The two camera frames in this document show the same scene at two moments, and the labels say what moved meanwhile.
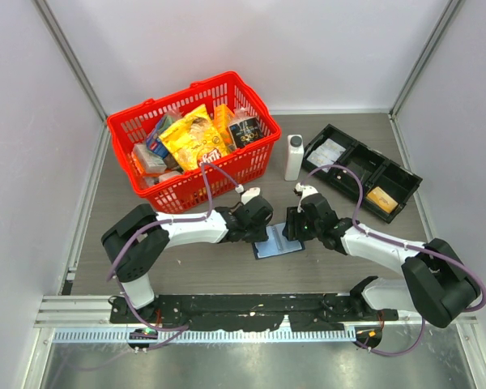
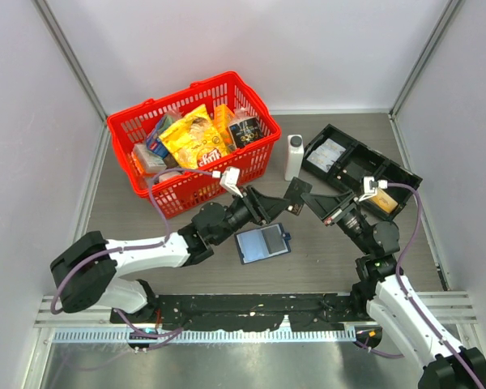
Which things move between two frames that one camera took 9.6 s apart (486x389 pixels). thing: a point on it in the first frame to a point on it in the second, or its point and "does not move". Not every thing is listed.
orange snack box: [223, 117] does not move
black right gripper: [292, 230] to [326, 206]
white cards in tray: [328, 153] does not move
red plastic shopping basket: [219, 177] does not move
